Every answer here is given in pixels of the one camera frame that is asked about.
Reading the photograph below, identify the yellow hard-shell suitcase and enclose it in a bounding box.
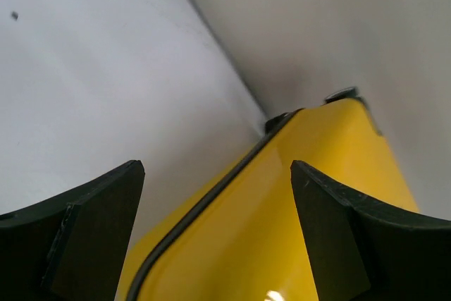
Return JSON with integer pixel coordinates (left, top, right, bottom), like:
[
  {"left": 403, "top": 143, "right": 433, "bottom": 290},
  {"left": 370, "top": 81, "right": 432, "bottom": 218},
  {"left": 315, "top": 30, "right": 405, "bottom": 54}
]
[{"left": 118, "top": 87, "right": 419, "bottom": 300}]

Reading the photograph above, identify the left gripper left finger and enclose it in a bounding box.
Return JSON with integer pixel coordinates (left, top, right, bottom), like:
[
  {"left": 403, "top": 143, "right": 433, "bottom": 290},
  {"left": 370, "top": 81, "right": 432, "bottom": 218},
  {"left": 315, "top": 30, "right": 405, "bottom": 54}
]
[{"left": 1, "top": 160, "right": 144, "bottom": 300}]

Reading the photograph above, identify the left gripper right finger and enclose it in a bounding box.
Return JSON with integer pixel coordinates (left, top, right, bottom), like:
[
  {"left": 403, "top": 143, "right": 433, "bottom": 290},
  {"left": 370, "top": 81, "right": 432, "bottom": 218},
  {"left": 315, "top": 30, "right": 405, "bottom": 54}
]
[{"left": 291, "top": 161, "right": 450, "bottom": 300}]

